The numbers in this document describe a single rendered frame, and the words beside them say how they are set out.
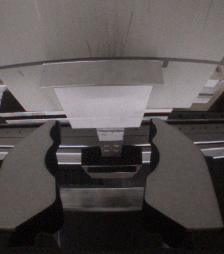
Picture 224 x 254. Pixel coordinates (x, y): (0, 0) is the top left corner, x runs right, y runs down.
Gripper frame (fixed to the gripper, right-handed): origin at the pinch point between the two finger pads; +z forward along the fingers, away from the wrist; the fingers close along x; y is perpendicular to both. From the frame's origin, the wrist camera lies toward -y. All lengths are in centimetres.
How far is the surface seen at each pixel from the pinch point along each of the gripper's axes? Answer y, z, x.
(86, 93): 0.4, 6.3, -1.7
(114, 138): 10.0, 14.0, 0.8
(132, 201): 10.4, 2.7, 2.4
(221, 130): 18.4, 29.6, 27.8
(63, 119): 4.9, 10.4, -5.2
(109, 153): 16.7, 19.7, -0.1
